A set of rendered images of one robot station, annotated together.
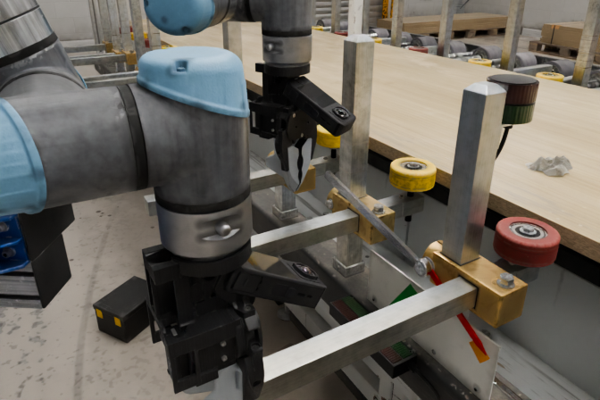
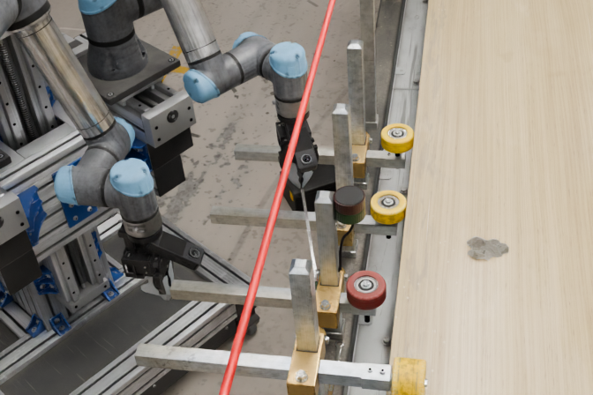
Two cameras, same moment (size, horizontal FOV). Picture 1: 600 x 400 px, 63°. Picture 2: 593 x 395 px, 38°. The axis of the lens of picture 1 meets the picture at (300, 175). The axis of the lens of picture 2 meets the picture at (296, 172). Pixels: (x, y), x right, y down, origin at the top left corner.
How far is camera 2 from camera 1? 146 cm
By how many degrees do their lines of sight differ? 40
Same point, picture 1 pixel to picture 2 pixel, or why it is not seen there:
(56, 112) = (82, 182)
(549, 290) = not seen: hidden behind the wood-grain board
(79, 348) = (261, 204)
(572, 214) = (418, 289)
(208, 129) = (124, 198)
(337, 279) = not seen: hidden behind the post
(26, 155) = (71, 193)
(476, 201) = (324, 254)
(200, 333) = (132, 260)
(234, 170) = (138, 212)
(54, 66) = (107, 141)
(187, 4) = (197, 93)
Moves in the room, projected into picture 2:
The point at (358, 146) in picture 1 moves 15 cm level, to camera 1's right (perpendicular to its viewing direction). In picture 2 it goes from (341, 175) to (397, 202)
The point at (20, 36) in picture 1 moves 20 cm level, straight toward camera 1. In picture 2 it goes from (94, 131) to (55, 198)
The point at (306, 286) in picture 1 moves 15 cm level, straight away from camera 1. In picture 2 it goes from (185, 259) to (236, 219)
